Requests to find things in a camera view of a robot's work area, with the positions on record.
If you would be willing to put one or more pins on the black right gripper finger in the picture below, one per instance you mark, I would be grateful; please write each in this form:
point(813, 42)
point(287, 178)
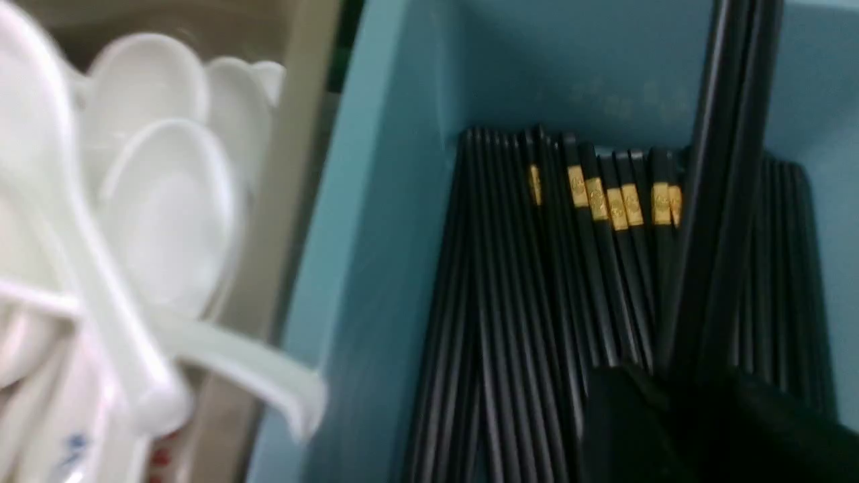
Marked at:
point(737, 430)

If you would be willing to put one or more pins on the pile of black chopsticks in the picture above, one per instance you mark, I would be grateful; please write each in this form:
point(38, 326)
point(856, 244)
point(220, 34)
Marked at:
point(553, 265)

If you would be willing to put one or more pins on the blue plastic chopstick bin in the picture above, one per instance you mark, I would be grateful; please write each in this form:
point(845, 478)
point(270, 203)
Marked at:
point(620, 75)

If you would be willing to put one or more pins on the brown plastic spoon bin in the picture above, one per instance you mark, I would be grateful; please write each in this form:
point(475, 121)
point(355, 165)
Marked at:
point(300, 33)

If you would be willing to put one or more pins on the pile of white spoons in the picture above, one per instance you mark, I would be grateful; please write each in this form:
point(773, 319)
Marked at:
point(138, 193)

